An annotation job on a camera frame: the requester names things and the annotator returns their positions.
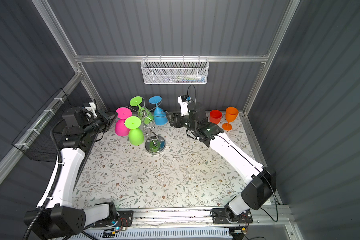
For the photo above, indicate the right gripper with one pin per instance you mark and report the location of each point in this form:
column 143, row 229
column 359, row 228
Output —
column 173, row 120

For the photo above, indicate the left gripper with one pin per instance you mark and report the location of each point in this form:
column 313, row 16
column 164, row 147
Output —
column 102, row 115

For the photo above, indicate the pink wine glass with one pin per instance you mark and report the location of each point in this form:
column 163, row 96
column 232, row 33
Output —
column 120, row 127

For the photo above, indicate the yellow-green wine glass front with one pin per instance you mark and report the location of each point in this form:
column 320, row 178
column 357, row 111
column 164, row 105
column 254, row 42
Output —
column 136, row 135

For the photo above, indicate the chrome wine glass rack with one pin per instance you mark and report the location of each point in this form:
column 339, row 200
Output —
column 155, row 144

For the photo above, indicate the red wine glass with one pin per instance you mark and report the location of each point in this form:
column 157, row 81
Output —
column 215, row 116

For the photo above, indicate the orange wine glass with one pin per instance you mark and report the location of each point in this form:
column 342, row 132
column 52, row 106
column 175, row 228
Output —
column 231, row 115

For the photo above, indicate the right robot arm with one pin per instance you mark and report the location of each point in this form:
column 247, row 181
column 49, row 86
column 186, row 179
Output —
column 260, row 181

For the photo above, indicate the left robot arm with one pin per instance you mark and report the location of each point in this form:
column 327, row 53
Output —
column 54, row 216

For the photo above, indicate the blue wine glass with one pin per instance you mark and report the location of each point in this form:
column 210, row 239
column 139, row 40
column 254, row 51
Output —
column 160, row 116

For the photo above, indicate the green wine glass back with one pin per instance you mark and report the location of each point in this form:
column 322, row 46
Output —
column 143, row 112

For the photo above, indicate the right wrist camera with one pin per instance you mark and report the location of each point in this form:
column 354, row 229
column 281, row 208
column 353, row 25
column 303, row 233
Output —
column 184, row 101

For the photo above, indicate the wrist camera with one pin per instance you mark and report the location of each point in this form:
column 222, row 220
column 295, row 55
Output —
column 184, row 101
column 91, row 106

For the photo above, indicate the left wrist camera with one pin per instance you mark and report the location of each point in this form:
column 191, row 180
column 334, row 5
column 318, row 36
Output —
column 91, row 106

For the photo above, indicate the white wire wall basket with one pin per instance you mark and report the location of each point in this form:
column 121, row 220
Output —
column 174, row 71

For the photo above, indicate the black wire wall basket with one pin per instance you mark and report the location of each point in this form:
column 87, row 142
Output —
column 34, row 141

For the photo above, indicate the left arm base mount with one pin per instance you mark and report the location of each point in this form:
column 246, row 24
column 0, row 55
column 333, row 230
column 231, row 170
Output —
column 123, row 219

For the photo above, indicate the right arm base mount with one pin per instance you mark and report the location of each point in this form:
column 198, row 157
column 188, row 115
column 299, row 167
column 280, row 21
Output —
column 222, row 216

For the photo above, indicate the white perforated cable tray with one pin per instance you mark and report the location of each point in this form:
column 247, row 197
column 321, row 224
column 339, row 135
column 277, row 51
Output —
column 209, row 233

